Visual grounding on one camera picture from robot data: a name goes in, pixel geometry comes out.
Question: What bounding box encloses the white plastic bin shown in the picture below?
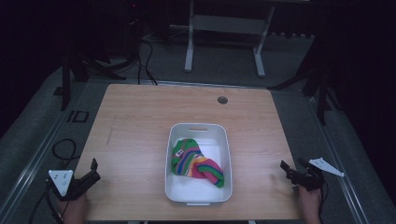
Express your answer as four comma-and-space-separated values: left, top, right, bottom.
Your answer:
164, 122, 233, 207

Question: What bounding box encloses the person's right hand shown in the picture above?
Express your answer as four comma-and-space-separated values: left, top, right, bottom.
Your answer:
297, 184, 323, 224

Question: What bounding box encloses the black cable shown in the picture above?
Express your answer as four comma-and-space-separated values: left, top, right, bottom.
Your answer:
51, 138, 81, 162
136, 36, 159, 86
318, 180, 330, 224
28, 181, 64, 224

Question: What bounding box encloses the striped colourful sock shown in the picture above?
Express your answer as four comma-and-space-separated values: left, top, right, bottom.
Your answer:
171, 137, 225, 189

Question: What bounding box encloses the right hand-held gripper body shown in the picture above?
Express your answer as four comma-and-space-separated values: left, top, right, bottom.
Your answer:
287, 157, 346, 192

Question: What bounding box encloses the black stand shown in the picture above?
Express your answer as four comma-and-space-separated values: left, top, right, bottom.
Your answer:
53, 0, 145, 112
266, 18, 344, 127

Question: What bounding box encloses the person's left hand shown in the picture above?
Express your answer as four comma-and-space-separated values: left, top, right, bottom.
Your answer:
56, 193, 90, 224

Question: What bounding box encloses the white metal desk frame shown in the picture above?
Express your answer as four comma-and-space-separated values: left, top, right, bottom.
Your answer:
169, 0, 312, 78

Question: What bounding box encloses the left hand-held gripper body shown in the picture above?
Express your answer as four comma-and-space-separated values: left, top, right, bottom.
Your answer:
48, 169, 102, 202

